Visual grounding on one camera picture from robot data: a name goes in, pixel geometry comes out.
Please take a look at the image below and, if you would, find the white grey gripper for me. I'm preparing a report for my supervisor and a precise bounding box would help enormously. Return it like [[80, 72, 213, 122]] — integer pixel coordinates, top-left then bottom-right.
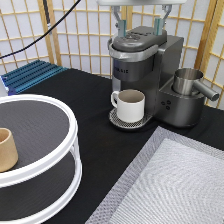
[[96, 0, 187, 37]]

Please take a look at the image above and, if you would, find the grey Keurig coffee machine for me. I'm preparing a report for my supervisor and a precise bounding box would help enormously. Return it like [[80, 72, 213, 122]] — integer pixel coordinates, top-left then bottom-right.
[[108, 26, 204, 130]]

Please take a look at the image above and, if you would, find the wooden shoji folding screen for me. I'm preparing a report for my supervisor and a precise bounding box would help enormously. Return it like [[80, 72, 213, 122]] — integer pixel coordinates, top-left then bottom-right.
[[0, 0, 224, 110]]

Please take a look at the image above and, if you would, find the steel milk frother cup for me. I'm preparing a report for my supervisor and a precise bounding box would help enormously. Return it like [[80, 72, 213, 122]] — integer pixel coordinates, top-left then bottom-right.
[[173, 68, 219, 101]]

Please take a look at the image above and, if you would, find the white ceramic mug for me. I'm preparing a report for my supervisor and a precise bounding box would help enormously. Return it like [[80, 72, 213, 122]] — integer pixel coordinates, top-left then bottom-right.
[[111, 89, 145, 123]]

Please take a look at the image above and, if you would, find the blue ridged metal block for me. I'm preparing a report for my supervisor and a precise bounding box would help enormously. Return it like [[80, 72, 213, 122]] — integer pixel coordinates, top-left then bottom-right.
[[2, 60, 66, 95]]

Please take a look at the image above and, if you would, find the grey woven placemat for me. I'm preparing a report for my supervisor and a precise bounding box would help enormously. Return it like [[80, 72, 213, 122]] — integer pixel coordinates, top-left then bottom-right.
[[85, 127, 224, 224]]

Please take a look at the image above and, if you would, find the white two-tier round shelf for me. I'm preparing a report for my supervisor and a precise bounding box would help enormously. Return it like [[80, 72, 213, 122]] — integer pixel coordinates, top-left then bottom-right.
[[0, 94, 82, 224]]

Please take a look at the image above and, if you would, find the tan wooden cup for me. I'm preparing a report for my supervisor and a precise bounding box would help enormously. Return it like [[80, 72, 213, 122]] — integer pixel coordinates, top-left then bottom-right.
[[0, 128, 18, 172]]

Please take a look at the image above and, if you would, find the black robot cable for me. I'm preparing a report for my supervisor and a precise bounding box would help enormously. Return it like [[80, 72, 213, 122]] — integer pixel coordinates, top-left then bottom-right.
[[0, 0, 83, 62]]

